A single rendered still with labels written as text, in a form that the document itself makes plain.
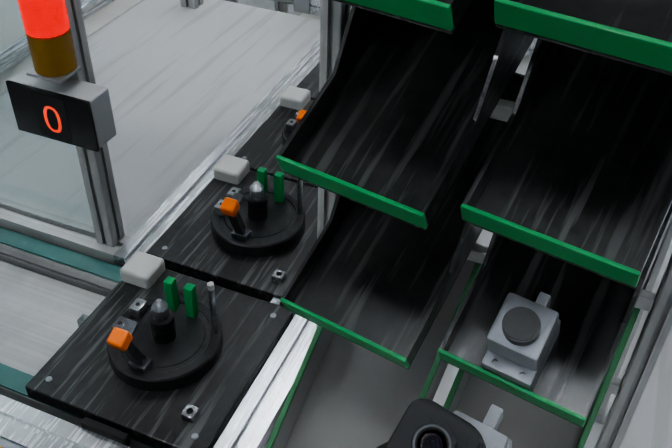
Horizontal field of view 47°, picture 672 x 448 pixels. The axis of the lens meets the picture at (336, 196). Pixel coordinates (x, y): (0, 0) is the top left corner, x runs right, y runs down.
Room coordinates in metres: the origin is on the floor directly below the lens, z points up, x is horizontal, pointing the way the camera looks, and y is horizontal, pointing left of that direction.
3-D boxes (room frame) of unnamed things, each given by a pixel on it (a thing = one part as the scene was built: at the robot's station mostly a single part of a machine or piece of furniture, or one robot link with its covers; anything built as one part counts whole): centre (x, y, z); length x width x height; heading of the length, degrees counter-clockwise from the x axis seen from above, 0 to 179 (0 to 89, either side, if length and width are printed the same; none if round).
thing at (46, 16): (0.82, 0.34, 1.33); 0.05 x 0.05 x 0.05
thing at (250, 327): (0.64, 0.21, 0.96); 0.24 x 0.24 x 0.02; 69
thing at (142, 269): (0.76, 0.26, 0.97); 0.05 x 0.05 x 0.04; 69
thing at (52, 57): (0.82, 0.34, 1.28); 0.05 x 0.05 x 0.05
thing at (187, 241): (0.88, 0.11, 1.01); 0.24 x 0.24 x 0.13; 69
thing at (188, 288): (0.67, 0.18, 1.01); 0.01 x 0.01 x 0.05; 69
